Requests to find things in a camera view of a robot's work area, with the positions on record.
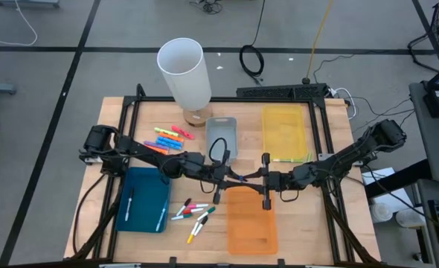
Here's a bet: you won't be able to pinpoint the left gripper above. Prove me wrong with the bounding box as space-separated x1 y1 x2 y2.
203 150 250 205

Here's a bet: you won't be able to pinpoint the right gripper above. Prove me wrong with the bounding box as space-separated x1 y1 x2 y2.
237 152 295 211

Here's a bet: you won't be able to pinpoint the grey plastic bin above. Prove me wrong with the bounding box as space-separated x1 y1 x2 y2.
205 116 240 164

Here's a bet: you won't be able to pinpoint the black cap white marker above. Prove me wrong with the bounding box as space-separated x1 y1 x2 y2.
176 197 192 217
193 216 209 237

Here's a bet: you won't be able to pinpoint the yellow translucent tray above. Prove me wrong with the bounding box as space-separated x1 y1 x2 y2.
261 104 310 163

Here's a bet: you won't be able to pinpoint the pink fat highlighter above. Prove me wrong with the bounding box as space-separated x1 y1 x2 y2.
170 125 195 141

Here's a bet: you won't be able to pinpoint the orange fat highlighter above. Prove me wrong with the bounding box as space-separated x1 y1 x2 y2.
144 144 170 155
158 132 185 143

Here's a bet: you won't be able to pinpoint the blue fat highlighter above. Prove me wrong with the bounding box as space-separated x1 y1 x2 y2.
156 140 182 151
156 136 184 147

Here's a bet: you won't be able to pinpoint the yellow-green fat highlighter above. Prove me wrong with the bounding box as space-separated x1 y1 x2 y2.
154 127 179 138

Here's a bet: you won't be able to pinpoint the purple fat highlighter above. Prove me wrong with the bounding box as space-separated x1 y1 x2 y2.
144 140 170 151

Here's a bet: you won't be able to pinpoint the blue plastic tray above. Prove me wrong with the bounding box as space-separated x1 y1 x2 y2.
115 165 173 235

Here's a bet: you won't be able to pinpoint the orange translucent tray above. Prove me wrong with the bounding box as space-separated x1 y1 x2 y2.
225 185 279 257

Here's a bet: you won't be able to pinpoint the yellow cap white marker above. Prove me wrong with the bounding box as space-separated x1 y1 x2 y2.
186 222 200 245

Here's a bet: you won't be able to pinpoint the black perforated metal bar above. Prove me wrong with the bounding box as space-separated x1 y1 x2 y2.
236 83 329 99

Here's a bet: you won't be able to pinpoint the white round container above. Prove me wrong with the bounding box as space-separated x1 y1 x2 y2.
370 202 394 224
395 208 426 229

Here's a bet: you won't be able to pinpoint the white paper sheet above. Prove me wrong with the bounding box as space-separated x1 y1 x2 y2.
361 166 408 204

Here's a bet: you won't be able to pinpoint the black desk crossbar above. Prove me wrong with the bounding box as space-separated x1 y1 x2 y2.
364 159 432 199

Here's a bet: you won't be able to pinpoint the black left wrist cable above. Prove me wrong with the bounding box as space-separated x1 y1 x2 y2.
208 136 228 164

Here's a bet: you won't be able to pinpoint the black aluminium frame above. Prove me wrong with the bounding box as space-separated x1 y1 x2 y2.
63 83 383 268

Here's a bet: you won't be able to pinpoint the coiled black floor cable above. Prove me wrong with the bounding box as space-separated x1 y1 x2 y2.
238 0 267 86

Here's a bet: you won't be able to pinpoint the white power cable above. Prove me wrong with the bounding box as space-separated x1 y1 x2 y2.
329 87 358 121

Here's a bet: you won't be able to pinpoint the tangled black cables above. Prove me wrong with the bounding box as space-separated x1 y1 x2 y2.
188 0 224 16

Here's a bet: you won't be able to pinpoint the yellow extension cable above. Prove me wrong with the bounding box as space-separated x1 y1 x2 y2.
304 0 335 85

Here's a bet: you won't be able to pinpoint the white floor cable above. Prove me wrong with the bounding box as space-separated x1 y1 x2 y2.
0 0 39 48

